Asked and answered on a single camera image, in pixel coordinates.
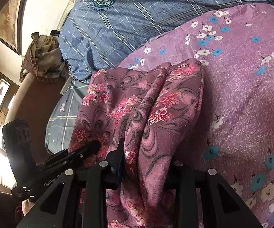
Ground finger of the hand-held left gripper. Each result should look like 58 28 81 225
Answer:
36 140 101 171

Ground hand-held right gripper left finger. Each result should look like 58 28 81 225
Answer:
16 136 126 228

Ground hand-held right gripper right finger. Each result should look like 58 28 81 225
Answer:
165 158 264 228

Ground pink floral cloth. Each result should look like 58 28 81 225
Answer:
68 58 205 228

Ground person's left forearm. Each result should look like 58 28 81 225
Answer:
14 200 34 220

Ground light blue star-print cloth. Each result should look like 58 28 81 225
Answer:
45 78 86 155

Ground brown headboard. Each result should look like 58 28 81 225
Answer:
5 72 71 163

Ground beige leaf-print cloth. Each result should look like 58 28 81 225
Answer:
19 32 69 84

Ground purple flowered bedsheet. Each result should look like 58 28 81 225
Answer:
120 2 274 228

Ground framed wall picture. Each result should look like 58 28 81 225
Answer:
0 0 33 56

